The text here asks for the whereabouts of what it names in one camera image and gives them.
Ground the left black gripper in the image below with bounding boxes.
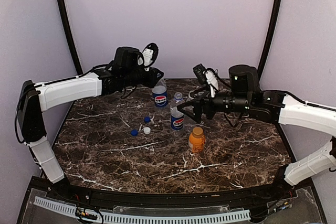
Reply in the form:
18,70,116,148
123,66,164,88

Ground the blue label water bottle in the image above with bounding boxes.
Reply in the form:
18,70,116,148
152,78,169,109

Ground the orange juice bottle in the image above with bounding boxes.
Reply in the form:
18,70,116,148
188,127,205,153

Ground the white bottle cap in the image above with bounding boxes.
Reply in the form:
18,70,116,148
143,127,151,134

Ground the clear plastic bottle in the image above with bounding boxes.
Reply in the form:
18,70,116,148
185,90,199,108

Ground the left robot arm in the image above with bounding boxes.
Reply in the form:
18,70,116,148
14,42,164,201

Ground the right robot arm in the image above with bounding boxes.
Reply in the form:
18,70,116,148
177,64,335,200

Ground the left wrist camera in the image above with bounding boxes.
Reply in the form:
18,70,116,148
138,42,159,71

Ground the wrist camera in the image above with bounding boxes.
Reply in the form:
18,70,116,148
138,42,159,71
193,63,219,98

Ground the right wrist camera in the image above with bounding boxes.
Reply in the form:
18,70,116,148
193,63,219,98

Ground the white slotted cable duct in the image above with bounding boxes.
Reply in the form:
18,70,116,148
34,196,250,223

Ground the left black frame post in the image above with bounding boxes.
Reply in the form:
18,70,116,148
57,0,83,75

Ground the black frame post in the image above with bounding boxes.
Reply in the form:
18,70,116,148
257,0,281,79
57,0,83,75

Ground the black front rail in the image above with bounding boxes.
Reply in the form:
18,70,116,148
47,183,290,209

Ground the right black frame post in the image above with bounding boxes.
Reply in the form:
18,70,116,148
257,0,281,79

